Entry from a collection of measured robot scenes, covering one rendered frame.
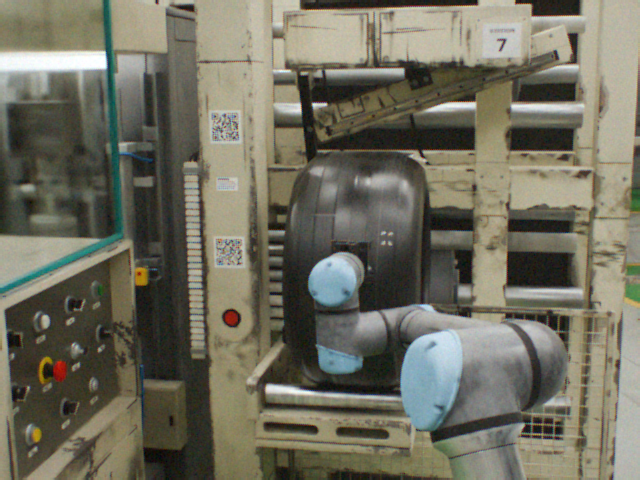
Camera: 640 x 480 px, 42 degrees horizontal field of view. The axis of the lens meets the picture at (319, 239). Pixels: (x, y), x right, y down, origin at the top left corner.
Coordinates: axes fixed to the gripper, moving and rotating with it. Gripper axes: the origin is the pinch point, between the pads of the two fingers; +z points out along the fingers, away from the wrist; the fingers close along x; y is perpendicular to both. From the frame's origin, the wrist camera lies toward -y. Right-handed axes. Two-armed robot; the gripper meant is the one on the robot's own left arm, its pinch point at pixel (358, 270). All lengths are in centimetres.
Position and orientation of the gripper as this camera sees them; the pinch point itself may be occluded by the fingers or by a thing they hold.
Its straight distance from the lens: 171.6
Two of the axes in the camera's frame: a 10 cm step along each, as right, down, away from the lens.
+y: 0.2, -10.0, -0.9
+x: -9.8, -0.3, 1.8
